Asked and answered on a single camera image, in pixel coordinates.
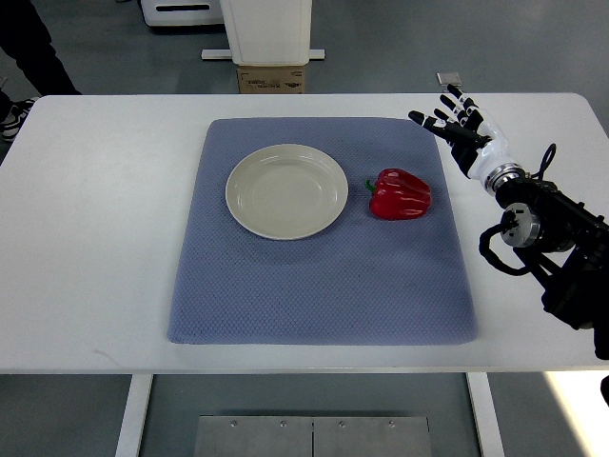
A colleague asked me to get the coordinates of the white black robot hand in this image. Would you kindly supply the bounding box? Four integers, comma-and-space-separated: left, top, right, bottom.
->
408, 85, 510, 183

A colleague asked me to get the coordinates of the red bell pepper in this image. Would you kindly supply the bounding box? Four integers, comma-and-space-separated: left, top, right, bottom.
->
365, 169, 432, 220

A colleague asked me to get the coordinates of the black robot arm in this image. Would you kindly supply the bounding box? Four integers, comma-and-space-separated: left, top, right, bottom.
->
479, 164, 608, 360

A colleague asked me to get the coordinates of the grey floor plate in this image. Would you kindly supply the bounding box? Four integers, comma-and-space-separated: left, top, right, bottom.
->
436, 71, 462, 87

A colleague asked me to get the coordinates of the cream round plate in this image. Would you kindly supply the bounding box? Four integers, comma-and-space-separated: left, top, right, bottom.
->
225, 144, 348, 241

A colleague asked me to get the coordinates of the blue textured mat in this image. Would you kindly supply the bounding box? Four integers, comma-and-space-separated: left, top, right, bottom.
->
167, 117, 478, 346

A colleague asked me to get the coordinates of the brown cardboard box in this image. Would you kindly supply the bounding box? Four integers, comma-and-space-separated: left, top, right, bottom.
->
237, 66, 305, 94

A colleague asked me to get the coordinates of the right white table leg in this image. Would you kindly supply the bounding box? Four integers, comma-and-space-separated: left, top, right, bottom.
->
466, 372, 505, 457

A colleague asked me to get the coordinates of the white table leg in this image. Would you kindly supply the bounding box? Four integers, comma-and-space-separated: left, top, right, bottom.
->
115, 374, 153, 457
466, 372, 505, 457

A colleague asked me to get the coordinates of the white machine with slot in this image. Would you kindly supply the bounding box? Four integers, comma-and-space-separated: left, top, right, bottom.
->
138, 0, 224, 27

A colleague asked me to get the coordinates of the left white table leg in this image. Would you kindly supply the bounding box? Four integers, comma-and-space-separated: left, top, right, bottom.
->
115, 374, 153, 457

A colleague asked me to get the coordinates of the black white sneaker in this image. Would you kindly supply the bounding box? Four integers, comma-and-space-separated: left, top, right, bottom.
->
1, 97, 38, 143

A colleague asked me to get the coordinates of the person in black trousers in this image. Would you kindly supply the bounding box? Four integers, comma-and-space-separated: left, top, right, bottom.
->
0, 0, 83, 120

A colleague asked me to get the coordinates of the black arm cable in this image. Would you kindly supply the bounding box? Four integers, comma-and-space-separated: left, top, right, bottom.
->
527, 143, 558, 182

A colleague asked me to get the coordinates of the white pedestal column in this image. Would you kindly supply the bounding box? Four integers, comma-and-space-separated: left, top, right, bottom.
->
201, 0, 325, 67

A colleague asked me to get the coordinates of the metal base plate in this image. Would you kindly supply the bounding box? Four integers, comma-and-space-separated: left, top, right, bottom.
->
194, 416, 432, 456

